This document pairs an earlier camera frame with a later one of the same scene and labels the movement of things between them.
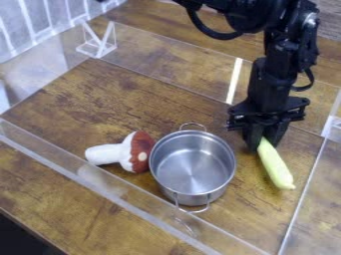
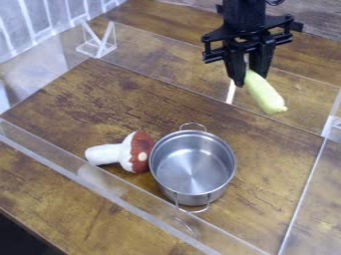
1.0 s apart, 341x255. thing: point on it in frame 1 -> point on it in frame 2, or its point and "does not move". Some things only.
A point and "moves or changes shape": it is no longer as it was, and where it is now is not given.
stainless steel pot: x=192 y=163 does not move
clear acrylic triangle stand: x=95 y=47 does not move
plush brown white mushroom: x=134 y=153 does not move
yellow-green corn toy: x=275 y=164 moves or changes shape
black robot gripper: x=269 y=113 -> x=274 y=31
